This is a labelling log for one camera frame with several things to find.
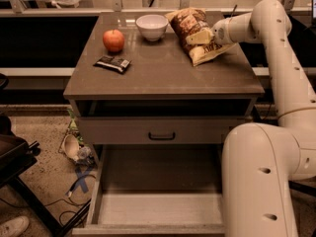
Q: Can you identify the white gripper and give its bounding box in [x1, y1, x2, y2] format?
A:
[186, 18, 235, 45]

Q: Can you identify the brown chip bag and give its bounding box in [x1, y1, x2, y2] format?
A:
[165, 7, 234, 66]

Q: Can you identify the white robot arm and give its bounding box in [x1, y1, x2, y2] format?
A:
[210, 0, 316, 237]

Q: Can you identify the grey drawer cabinet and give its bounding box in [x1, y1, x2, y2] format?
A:
[64, 12, 264, 157]

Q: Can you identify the grey top drawer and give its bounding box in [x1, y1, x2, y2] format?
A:
[76, 117, 245, 145]

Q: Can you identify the open grey middle drawer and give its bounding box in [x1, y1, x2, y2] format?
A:
[72, 145, 224, 237]

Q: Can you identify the white bowl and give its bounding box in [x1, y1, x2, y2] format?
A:
[135, 15, 169, 41]

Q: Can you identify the red apple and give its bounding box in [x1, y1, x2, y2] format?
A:
[103, 30, 124, 52]

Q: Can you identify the small black snack packet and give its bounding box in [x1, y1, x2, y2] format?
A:
[95, 55, 130, 74]

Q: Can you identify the white cup on floor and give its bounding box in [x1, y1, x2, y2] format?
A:
[61, 134, 80, 161]

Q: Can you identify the black chair base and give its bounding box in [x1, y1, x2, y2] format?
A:
[0, 115, 90, 237]

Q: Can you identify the white shoe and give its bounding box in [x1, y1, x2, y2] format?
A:
[0, 216, 30, 237]

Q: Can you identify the black drawer handle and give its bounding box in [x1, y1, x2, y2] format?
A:
[148, 132, 176, 141]

